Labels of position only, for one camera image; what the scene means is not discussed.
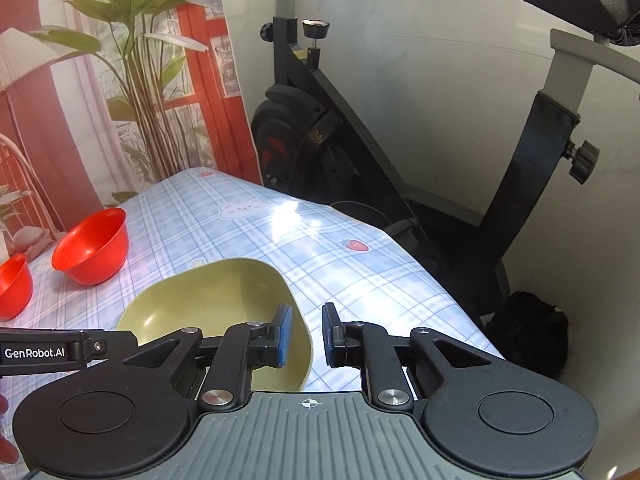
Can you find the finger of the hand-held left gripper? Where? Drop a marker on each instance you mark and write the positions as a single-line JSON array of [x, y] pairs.
[[112, 342]]

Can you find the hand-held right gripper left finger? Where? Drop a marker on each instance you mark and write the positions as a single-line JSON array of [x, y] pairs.
[[285, 334]]

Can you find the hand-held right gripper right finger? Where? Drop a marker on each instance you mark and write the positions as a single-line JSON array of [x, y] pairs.
[[327, 336]]

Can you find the small red bowl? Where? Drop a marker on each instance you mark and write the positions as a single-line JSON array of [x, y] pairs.
[[12, 285]]

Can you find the yellow-green bowl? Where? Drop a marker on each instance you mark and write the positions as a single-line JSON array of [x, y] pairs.
[[225, 287]]

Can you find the large red bowl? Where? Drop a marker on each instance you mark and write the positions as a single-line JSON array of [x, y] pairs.
[[95, 255]]

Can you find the person's left hand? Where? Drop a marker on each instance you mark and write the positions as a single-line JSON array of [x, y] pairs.
[[6, 447]]

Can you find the blue plaid tablecloth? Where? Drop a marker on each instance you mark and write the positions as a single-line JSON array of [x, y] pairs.
[[300, 240]]

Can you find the black bag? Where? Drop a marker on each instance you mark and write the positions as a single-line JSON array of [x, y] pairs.
[[530, 335]]

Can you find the black exercise bike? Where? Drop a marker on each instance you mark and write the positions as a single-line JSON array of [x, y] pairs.
[[320, 125]]

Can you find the printed room backdrop cloth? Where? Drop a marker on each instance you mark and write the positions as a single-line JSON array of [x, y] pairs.
[[75, 110]]

